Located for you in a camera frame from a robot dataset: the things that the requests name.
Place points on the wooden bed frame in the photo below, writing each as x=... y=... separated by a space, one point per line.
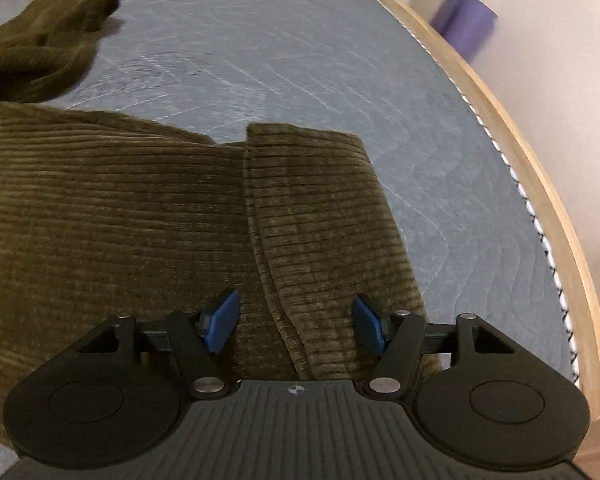
x=571 y=275

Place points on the grey quilted mattress cover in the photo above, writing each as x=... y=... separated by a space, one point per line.
x=495 y=396

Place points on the purple box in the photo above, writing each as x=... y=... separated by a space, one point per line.
x=465 y=25

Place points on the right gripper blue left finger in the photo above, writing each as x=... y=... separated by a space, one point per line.
x=196 y=339

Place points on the olive corduroy pants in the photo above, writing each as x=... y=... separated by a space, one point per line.
x=102 y=213

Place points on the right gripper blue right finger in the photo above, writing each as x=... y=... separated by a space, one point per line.
x=395 y=340

